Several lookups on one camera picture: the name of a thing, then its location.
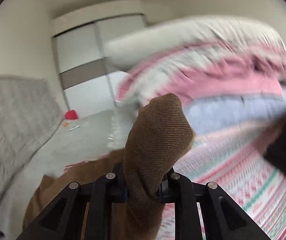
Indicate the white sliding-door wardrobe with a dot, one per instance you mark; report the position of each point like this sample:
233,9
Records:
83,55

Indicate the small orange item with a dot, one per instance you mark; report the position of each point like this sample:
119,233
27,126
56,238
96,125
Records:
65,124

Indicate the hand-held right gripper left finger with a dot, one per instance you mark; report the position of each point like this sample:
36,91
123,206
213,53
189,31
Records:
100,192

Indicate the light blue blanket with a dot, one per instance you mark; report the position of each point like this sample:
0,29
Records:
232,112

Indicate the clear plastic bag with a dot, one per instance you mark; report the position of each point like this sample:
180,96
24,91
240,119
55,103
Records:
116,130

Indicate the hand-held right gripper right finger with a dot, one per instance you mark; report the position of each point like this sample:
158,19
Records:
182,192

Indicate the grey pillow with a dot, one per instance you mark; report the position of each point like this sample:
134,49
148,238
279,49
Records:
182,37

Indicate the patterned knit-print blanket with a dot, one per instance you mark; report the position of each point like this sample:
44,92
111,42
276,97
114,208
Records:
232,170

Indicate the pink velvet blanket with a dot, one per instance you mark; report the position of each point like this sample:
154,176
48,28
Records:
232,80

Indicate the brown coat with fur collar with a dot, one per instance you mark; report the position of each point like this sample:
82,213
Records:
155,140

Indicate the small silver item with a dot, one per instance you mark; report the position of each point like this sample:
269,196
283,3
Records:
74,128

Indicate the black quilted jacket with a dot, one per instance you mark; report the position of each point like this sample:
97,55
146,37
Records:
285,150

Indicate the red round object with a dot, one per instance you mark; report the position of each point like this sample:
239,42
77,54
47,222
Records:
71,115

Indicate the grey quilted headboard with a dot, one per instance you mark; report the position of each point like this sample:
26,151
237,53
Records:
15,110

